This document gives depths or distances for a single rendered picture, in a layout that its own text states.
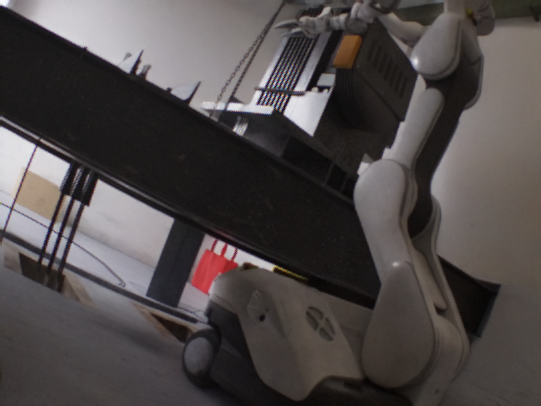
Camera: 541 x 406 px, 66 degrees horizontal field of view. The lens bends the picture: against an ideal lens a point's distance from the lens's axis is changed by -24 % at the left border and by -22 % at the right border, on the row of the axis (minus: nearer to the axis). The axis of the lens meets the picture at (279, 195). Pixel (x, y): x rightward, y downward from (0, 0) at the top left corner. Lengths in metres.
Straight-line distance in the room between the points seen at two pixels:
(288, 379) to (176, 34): 3.71
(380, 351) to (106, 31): 3.61
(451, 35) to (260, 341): 0.92
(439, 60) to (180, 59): 3.28
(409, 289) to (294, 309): 0.24
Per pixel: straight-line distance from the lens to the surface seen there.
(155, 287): 2.46
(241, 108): 2.00
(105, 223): 4.18
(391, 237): 1.15
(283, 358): 1.03
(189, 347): 1.28
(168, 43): 4.36
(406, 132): 1.32
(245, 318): 1.13
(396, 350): 1.05
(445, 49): 1.35
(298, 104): 2.17
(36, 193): 3.67
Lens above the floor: 0.36
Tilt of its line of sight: 8 degrees up
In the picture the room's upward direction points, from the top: 23 degrees clockwise
